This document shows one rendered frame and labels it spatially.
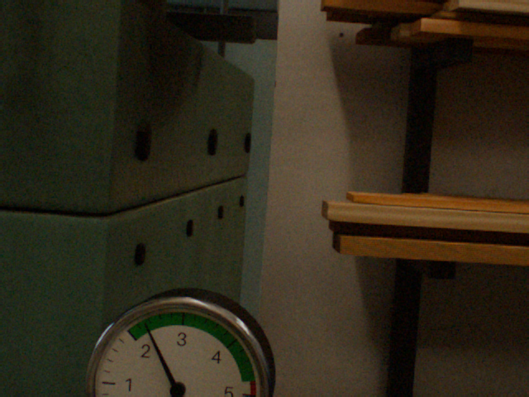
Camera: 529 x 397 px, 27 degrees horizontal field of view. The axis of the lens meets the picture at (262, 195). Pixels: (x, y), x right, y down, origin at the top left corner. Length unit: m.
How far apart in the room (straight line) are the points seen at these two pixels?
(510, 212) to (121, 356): 2.23
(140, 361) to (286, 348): 2.59
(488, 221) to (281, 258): 0.66
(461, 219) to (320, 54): 0.68
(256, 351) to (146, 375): 0.04
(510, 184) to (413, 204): 0.56
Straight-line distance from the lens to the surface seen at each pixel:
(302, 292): 2.94
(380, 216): 2.45
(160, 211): 0.54
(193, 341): 0.37
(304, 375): 2.98
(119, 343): 0.37
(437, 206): 2.52
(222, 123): 0.77
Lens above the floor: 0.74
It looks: 3 degrees down
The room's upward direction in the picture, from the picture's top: 4 degrees clockwise
